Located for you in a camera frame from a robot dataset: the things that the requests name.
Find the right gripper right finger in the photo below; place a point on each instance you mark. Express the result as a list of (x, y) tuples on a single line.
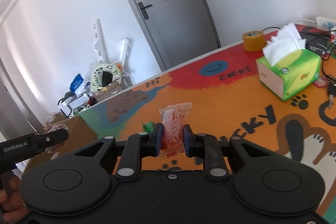
[(207, 148)]

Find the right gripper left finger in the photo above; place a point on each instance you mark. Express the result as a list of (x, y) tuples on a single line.
[(134, 149)]

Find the pink red candy packet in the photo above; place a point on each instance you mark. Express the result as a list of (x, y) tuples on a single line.
[(173, 119)]

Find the grey room door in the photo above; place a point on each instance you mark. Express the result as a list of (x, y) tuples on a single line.
[(177, 30)]

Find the person left hand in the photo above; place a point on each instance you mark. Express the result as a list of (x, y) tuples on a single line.
[(13, 204)]

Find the grey side door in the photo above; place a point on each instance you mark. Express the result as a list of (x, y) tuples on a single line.
[(13, 122)]

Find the small green snack packet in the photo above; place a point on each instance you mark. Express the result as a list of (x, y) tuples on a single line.
[(148, 127)]

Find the small orange cardboard box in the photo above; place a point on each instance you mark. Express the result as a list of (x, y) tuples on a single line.
[(55, 118)]

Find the SF cardboard box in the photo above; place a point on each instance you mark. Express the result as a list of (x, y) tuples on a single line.
[(108, 91)]

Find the black metal shoe rack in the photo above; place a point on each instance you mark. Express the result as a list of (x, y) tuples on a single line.
[(73, 105)]

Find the panda toilet seat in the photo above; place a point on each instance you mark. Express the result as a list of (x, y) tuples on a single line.
[(103, 74)]

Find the blue white bag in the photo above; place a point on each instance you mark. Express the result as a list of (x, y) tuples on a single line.
[(76, 82)]

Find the colourful cartoon table mat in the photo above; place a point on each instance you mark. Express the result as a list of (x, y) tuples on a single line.
[(229, 100)]

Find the short white foam board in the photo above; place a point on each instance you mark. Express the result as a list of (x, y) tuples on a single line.
[(122, 47)]

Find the tall white foam board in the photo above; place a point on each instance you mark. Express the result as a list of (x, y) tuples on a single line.
[(99, 42)]

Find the green tissue box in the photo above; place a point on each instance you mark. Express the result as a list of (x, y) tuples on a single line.
[(286, 66)]

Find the yellow tape roll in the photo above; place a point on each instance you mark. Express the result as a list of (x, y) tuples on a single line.
[(254, 41)]

